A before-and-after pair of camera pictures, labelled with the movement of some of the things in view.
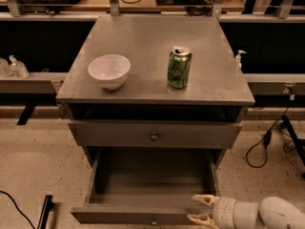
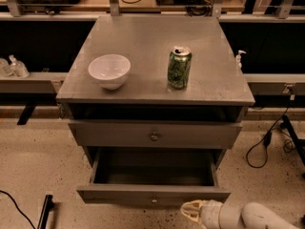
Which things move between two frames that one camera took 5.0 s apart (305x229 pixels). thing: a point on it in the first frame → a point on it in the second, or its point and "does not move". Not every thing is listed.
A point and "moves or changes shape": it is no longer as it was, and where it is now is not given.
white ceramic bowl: [110, 71] does not move
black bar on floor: [47, 208] does not move
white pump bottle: [238, 58] does not move
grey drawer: [149, 187] moves or changes shape
